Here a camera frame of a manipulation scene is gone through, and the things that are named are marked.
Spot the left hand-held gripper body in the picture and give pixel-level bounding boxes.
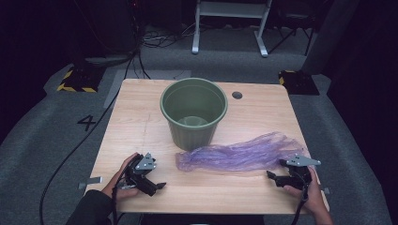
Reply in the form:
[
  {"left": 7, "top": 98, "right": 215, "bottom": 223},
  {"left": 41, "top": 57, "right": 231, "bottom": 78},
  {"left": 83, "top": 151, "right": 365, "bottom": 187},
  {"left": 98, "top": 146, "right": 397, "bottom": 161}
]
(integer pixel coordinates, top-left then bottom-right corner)
[{"left": 125, "top": 152, "right": 158, "bottom": 193}]

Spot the black tripod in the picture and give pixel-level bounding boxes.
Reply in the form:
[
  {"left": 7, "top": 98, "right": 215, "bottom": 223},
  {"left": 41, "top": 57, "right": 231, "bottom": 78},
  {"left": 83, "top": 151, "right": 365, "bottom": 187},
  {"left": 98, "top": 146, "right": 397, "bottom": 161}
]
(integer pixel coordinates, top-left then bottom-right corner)
[{"left": 268, "top": 0, "right": 315, "bottom": 57}]

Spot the right hand-held gripper cable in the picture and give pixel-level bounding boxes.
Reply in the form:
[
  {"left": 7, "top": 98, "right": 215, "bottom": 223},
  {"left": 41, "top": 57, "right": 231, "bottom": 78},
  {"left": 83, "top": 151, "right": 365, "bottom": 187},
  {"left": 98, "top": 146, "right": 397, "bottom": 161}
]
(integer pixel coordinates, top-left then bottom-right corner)
[{"left": 290, "top": 174, "right": 310, "bottom": 225}]

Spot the green plastic bin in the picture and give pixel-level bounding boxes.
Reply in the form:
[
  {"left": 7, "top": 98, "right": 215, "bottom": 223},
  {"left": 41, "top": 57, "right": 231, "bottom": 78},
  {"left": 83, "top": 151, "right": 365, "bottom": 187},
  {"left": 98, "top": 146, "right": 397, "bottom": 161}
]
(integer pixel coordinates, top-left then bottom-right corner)
[{"left": 160, "top": 77, "right": 229, "bottom": 152}]

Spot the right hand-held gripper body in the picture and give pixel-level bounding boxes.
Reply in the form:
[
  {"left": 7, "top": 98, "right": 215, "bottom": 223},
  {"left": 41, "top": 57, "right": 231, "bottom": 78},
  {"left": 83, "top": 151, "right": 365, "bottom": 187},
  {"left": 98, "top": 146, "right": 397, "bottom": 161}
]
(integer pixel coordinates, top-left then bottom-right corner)
[{"left": 283, "top": 154, "right": 322, "bottom": 190}]

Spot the left hand-held gripper cable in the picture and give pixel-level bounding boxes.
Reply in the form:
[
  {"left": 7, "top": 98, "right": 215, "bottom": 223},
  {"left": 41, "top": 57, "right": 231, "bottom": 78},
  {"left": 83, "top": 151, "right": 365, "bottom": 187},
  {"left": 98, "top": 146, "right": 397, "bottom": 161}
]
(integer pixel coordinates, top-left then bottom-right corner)
[{"left": 112, "top": 165, "right": 130, "bottom": 225}]

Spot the long black floor cable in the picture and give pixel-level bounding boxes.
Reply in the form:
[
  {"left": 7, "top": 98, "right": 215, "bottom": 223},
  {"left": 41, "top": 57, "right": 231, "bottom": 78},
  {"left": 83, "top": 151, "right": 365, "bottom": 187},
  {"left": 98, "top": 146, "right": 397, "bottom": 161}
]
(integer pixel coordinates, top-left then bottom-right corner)
[{"left": 38, "top": 50, "right": 140, "bottom": 225}]

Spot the bundle of cables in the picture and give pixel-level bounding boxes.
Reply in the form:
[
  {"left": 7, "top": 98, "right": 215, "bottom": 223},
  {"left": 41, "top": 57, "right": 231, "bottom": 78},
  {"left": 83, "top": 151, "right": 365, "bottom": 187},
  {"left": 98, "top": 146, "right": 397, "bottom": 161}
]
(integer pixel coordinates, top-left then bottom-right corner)
[{"left": 140, "top": 22, "right": 196, "bottom": 50}]

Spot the person's left hand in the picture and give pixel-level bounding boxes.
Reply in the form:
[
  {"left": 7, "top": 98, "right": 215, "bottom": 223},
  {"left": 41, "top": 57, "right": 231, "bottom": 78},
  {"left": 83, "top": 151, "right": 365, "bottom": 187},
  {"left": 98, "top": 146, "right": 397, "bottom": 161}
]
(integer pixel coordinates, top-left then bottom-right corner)
[{"left": 101, "top": 152, "right": 140, "bottom": 201}]

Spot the black yellow striped base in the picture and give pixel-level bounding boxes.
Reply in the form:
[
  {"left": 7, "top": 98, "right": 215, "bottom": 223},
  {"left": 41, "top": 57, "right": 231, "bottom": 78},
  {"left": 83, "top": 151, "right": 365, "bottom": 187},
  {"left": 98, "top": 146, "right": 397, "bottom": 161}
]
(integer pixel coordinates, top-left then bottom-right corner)
[
  {"left": 278, "top": 69, "right": 321, "bottom": 97},
  {"left": 56, "top": 64, "right": 106, "bottom": 94}
]

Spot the grey pillar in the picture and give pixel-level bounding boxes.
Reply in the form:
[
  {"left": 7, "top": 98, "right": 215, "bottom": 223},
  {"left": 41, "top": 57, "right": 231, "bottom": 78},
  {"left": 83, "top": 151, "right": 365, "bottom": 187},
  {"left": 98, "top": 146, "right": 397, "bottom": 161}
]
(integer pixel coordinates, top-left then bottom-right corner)
[{"left": 301, "top": 0, "right": 360, "bottom": 76}]

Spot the person's right hand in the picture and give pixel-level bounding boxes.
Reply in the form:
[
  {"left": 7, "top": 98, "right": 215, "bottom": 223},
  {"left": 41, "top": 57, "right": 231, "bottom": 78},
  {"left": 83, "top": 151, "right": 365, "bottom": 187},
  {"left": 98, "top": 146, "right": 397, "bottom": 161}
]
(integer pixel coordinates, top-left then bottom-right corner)
[{"left": 283, "top": 167, "right": 329, "bottom": 217}]

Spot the white metal stand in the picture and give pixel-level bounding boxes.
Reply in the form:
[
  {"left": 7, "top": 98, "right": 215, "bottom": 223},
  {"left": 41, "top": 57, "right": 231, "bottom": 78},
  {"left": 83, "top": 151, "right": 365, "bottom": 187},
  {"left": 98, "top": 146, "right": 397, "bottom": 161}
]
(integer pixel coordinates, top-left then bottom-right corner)
[{"left": 191, "top": 0, "right": 273, "bottom": 58}]

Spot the purple plastic bag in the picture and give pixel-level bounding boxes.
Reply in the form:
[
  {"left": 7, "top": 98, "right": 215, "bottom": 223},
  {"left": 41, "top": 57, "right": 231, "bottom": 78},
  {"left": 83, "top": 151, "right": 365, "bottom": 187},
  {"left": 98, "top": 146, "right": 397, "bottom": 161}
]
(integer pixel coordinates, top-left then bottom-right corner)
[{"left": 175, "top": 131, "right": 306, "bottom": 173}]

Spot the hand-held gripper cable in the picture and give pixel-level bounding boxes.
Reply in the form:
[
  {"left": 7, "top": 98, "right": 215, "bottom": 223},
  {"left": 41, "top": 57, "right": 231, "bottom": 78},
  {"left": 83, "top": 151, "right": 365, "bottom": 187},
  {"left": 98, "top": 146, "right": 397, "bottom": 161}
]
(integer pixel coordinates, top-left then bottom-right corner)
[
  {"left": 112, "top": 165, "right": 130, "bottom": 225},
  {"left": 290, "top": 174, "right": 310, "bottom": 225}
]

